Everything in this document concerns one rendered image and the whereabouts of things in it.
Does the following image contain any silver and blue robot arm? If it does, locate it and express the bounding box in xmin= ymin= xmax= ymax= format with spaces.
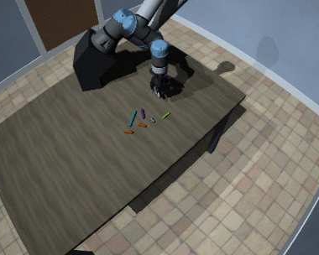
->
xmin=91 ymin=0 xmax=188 ymax=75

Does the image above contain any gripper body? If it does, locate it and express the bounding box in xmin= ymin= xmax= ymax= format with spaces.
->
xmin=151 ymin=71 xmax=170 ymax=94

